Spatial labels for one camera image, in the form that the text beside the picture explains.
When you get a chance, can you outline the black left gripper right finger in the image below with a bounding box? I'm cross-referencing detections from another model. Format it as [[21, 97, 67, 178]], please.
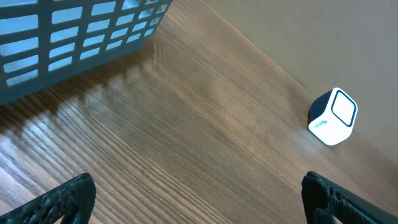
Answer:
[[301, 171, 397, 224]]

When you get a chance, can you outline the white barcode scanner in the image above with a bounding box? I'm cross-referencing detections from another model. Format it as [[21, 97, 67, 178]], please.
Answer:
[[308, 87, 358, 146]]

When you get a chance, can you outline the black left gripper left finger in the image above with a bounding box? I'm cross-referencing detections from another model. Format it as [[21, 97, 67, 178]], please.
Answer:
[[1, 173, 96, 224]]

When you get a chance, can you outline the grey plastic basket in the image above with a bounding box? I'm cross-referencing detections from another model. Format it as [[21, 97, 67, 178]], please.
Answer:
[[1, 0, 172, 105]]

